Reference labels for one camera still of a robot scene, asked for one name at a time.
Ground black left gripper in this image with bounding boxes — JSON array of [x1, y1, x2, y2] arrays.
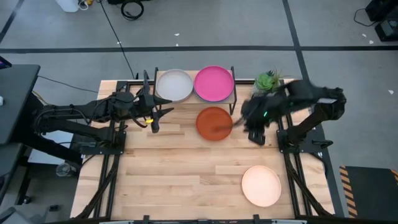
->
[[136, 70, 175, 134]]

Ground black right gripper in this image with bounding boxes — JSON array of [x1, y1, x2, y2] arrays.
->
[[213, 93, 282, 146]]

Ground orange plate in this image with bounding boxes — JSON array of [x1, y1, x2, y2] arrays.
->
[[195, 106, 234, 142]]

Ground grey plate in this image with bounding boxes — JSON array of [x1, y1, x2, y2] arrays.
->
[[155, 68, 194, 103]]

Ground pink plate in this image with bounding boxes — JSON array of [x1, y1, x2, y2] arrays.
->
[[193, 65, 235, 103]]

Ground green potted succulent plant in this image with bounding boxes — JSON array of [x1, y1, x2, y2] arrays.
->
[[253, 68, 285, 95]]

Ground peach plate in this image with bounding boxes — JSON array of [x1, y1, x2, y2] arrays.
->
[[241, 165, 282, 208]]

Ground clear glass jar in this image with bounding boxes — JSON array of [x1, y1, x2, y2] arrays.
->
[[55, 161, 73, 177]]

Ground white panel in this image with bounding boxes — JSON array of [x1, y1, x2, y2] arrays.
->
[[27, 130, 81, 166]]

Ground white container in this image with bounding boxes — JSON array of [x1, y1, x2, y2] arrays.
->
[[55, 0, 80, 13]]

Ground black desk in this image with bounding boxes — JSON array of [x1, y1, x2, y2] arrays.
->
[[0, 63, 41, 147]]

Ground black mat with hazard stripes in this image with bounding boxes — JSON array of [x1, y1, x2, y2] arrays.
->
[[338, 164, 398, 218]]

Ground black equipment case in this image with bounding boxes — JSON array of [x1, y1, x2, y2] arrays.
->
[[374, 18, 398, 43]]

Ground black equipment box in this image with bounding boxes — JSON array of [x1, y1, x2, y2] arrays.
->
[[365, 0, 398, 22]]

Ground wooden shelf with black frame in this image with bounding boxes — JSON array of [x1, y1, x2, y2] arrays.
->
[[152, 66, 238, 116]]

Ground black metal table frame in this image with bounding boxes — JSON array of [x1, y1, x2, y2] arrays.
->
[[73, 79, 336, 224]]

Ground long thin black floor cable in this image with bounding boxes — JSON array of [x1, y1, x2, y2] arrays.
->
[[99, 0, 137, 79]]

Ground coiled black cable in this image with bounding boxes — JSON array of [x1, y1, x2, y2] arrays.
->
[[120, 0, 145, 21]]

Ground black looped floor cable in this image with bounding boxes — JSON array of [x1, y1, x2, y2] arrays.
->
[[353, 7, 374, 27]]

